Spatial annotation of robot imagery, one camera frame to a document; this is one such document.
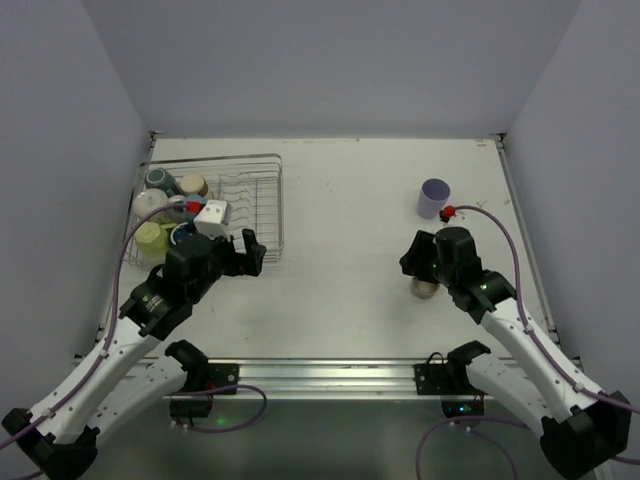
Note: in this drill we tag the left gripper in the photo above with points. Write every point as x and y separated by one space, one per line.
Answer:
239 258

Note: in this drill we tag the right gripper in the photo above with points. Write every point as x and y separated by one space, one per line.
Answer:
420 256

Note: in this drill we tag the speckled ceramic cup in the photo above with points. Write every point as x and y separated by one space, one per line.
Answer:
422 289

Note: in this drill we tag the lavender plastic cup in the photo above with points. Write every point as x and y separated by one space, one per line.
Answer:
433 196

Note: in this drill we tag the dark blue mug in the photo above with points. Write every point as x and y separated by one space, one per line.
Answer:
180 232

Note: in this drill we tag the yellow-green cup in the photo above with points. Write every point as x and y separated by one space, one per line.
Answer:
151 240

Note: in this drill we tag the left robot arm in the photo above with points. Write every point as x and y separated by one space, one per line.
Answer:
61 433

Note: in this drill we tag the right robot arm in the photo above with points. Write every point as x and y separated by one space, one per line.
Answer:
578 426

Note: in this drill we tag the beige brown cup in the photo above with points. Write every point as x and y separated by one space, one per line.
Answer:
195 184

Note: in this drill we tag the white patterned cup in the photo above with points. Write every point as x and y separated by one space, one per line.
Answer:
149 200

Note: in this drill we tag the dark teal mug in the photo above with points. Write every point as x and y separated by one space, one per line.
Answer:
161 179

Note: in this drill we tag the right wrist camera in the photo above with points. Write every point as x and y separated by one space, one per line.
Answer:
451 217

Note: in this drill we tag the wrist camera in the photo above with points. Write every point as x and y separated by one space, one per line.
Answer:
213 220
451 217

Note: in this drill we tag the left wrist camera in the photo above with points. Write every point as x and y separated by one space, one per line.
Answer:
213 220

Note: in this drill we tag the metal wire dish rack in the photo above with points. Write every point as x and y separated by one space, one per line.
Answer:
252 186

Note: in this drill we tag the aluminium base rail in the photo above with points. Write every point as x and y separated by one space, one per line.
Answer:
325 377

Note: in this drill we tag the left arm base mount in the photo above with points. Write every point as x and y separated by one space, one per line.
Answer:
186 406

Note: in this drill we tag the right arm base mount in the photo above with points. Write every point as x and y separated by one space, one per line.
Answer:
438 376

